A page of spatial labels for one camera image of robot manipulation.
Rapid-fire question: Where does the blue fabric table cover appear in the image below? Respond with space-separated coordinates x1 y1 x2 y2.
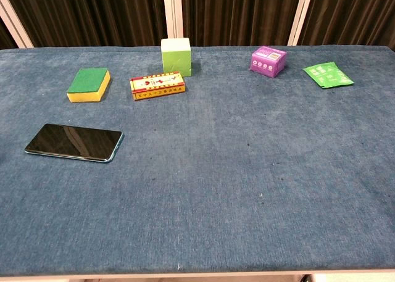
0 44 395 278

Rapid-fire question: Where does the red and yellow card box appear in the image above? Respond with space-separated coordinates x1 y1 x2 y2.
129 71 186 102

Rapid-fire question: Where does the green and white cube box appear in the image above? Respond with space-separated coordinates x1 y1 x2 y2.
160 37 193 78

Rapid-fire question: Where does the purple tissue pack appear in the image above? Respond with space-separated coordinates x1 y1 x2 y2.
249 45 288 79

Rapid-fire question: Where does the yellow sponge with green pad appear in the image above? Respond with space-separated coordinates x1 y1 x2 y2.
66 67 112 104

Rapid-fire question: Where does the black smartphone with teal edge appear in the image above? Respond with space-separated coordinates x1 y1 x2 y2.
24 123 125 164

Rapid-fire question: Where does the green sachet packet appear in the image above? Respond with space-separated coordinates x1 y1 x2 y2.
302 61 355 90

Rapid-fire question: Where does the dark brown curtain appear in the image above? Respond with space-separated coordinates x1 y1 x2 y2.
0 0 395 51

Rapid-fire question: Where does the white frame post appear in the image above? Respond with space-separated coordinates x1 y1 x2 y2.
286 0 316 47
162 0 185 39
0 0 35 49

